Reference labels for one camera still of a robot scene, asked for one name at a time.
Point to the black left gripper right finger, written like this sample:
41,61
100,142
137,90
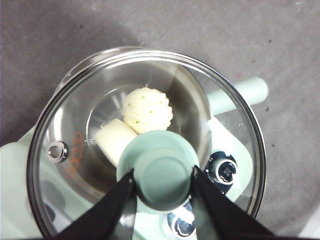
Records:
220,215

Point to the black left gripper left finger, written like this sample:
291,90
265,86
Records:
105,215

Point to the glass lid with green knob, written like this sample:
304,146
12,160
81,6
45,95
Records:
160,175

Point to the smooth plain white bun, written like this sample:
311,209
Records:
115,140

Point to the ridged white bun green dots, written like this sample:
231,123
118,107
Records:
147,110

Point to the silver control knob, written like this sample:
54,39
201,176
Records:
226,171
181,225

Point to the green breakfast machine base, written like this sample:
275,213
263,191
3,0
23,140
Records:
225,137

